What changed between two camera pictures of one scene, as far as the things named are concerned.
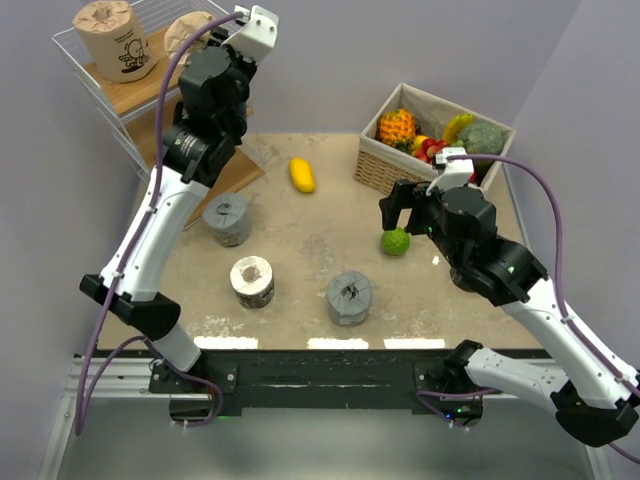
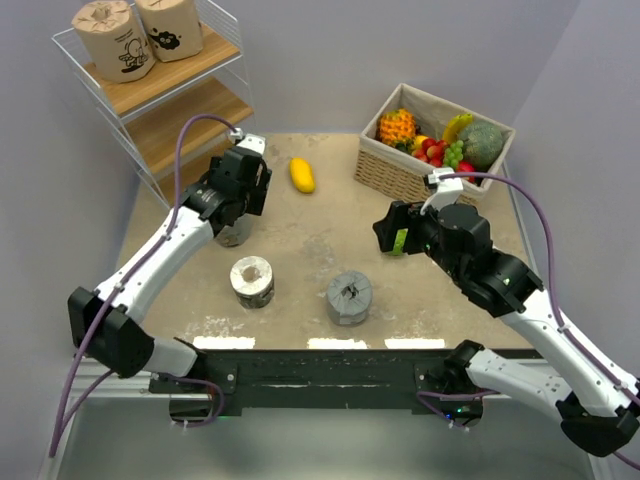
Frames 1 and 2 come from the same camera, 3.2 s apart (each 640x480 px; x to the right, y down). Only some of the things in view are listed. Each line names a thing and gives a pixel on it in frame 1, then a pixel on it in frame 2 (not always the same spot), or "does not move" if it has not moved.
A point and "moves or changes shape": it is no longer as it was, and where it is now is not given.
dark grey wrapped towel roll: [348, 298] does not move
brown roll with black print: [181, 28] moves or changes shape
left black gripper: [249, 66] -> [257, 193]
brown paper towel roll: [117, 46] does not move
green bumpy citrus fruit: [395, 242] does not move
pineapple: [398, 128] does not move
